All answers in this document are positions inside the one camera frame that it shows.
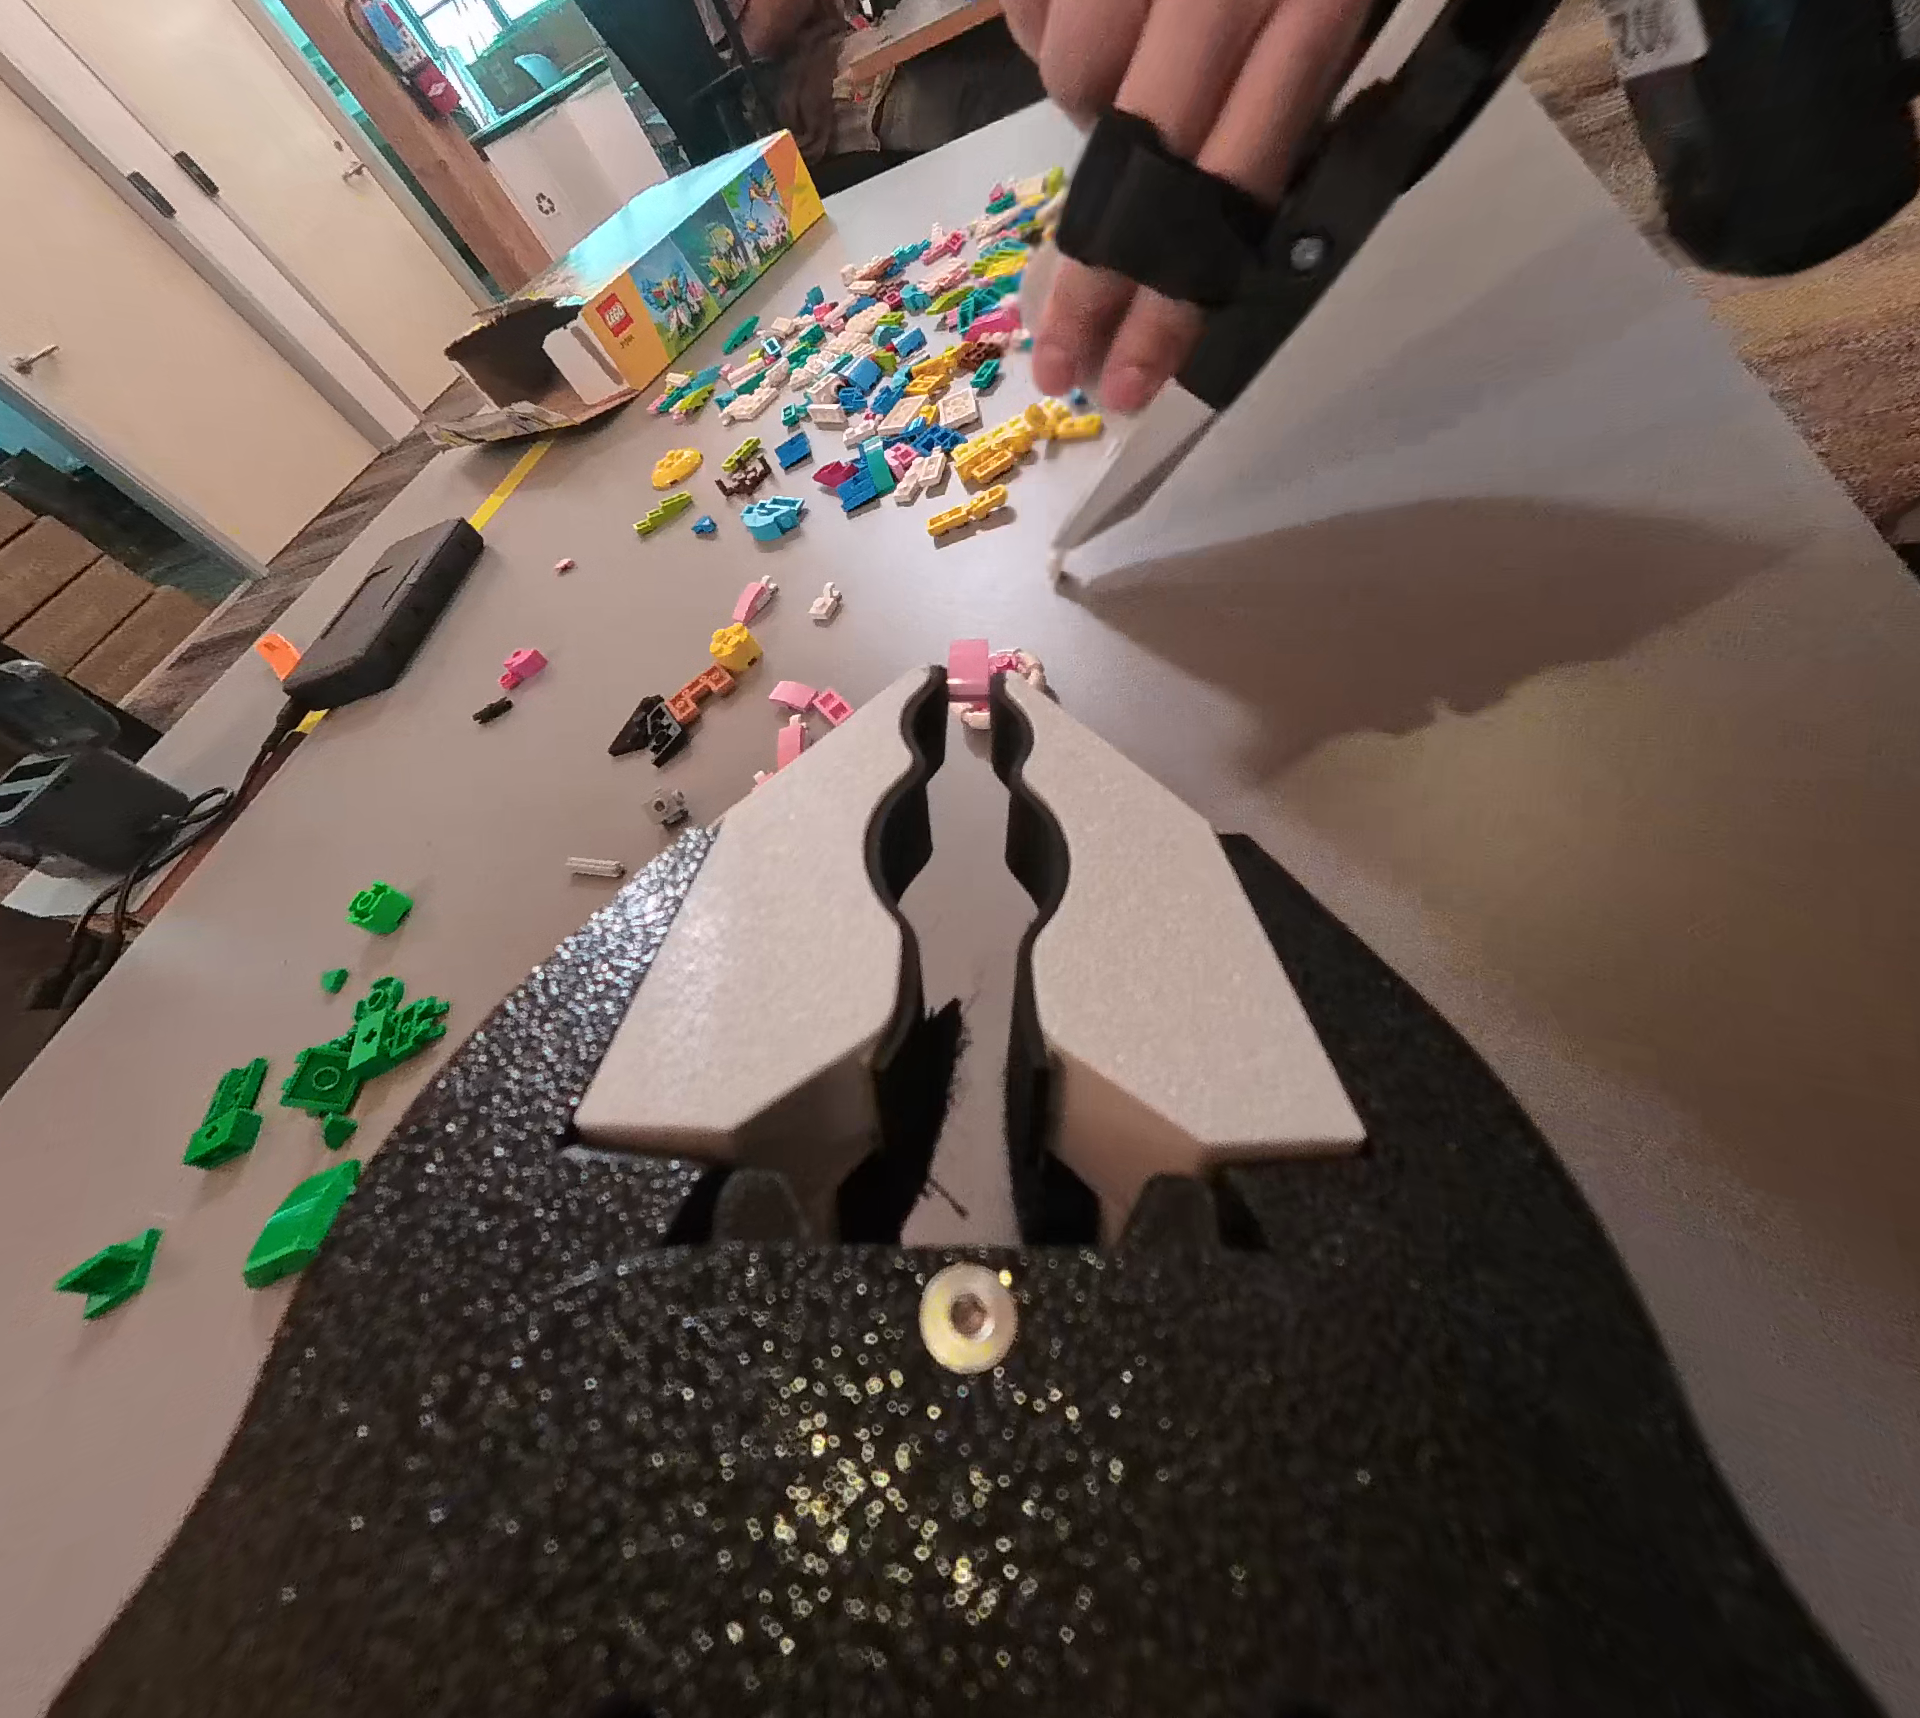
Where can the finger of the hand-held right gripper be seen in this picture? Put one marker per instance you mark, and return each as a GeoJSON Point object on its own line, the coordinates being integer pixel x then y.
{"type": "Point", "coordinates": [1141, 473]}

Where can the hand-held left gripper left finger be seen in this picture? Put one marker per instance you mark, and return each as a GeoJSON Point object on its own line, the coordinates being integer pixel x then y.
{"type": "Point", "coordinates": [750, 982]}

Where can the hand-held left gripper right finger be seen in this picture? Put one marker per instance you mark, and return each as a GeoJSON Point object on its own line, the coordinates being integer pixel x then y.
{"type": "Point", "coordinates": [1201, 982]}

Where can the white pink brick flower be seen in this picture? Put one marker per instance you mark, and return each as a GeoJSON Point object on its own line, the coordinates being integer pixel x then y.
{"type": "Point", "coordinates": [1025, 683]}

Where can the small pink brick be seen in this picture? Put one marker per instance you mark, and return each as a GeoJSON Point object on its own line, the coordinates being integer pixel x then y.
{"type": "Point", "coordinates": [971, 669]}

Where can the grey desk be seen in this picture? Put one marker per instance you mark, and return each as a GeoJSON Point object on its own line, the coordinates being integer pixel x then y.
{"type": "Point", "coordinates": [450, 818]}

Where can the wooden far desk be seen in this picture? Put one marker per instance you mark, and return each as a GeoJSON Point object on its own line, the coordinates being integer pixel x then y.
{"type": "Point", "coordinates": [915, 30]}

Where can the grey round brick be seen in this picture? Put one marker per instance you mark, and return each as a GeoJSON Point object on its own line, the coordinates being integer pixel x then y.
{"type": "Point", "coordinates": [668, 807]}

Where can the grey bar brick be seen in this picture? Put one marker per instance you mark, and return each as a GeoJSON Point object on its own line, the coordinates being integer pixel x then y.
{"type": "Point", "coordinates": [594, 866]}

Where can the pink flat brick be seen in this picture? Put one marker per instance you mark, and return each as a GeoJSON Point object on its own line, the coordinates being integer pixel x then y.
{"type": "Point", "coordinates": [791, 742]}

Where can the pile of colourful bricks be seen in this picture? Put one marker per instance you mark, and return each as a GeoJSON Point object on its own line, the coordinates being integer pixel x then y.
{"type": "Point", "coordinates": [900, 352]}

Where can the black wedge brick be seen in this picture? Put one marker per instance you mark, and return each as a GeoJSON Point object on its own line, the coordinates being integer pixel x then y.
{"type": "Point", "coordinates": [644, 729]}

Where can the orange flat brick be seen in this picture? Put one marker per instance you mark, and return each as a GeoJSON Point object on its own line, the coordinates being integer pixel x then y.
{"type": "Point", "coordinates": [704, 694]}

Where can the white clip brick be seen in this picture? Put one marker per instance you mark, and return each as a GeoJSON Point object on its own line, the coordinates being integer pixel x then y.
{"type": "Point", "coordinates": [826, 602]}

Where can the light blue brick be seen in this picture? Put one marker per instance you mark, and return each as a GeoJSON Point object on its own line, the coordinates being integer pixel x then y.
{"type": "Point", "coordinates": [772, 518]}

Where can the magenta brick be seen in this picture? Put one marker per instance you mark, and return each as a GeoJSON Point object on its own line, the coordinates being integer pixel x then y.
{"type": "Point", "coordinates": [523, 669]}

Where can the dark brown brick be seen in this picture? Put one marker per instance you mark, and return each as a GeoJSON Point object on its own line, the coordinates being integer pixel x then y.
{"type": "Point", "coordinates": [746, 477]}

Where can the group of green bricks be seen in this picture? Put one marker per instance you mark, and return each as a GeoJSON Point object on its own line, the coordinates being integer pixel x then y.
{"type": "Point", "coordinates": [331, 1103]}

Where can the yellow rounded brick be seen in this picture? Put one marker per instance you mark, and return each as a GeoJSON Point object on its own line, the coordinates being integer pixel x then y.
{"type": "Point", "coordinates": [675, 469]}

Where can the lime brick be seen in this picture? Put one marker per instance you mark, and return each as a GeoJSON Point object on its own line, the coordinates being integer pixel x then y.
{"type": "Point", "coordinates": [663, 514]}

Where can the colourful toy brick box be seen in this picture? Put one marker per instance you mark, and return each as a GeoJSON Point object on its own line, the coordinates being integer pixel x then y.
{"type": "Point", "coordinates": [675, 263]}

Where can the black power adapter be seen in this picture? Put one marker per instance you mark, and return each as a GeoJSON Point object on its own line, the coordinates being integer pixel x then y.
{"type": "Point", "coordinates": [382, 617]}

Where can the yellow tape strip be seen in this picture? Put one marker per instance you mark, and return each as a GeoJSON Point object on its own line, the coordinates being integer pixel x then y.
{"type": "Point", "coordinates": [510, 481]}

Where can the orange tag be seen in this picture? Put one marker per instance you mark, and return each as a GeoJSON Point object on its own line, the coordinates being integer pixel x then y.
{"type": "Point", "coordinates": [275, 652]}

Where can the white recycling bin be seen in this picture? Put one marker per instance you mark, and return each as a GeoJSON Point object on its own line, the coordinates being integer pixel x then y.
{"type": "Point", "coordinates": [579, 158]}

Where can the dark office chair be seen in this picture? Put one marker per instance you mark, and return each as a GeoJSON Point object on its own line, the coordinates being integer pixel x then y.
{"type": "Point", "coordinates": [644, 22]}

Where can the black device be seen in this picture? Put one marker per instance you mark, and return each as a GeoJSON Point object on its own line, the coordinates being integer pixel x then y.
{"type": "Point", "coordinates": [90, 772]}

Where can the white door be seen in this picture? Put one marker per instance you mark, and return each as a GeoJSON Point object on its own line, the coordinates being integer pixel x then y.
{"type": "Point", "coordinates": [224, 22]}
{"type": "Point", "coordinates": [194, 369]}

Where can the red fire extinguisher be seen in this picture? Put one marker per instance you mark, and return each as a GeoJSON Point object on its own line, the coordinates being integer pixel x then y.
{"type": "Point", "coordinates": [402, 47]}

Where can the glass partition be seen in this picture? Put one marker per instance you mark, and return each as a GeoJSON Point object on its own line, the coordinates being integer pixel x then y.
{"type": "Point", "coordinates": [30, 428]}

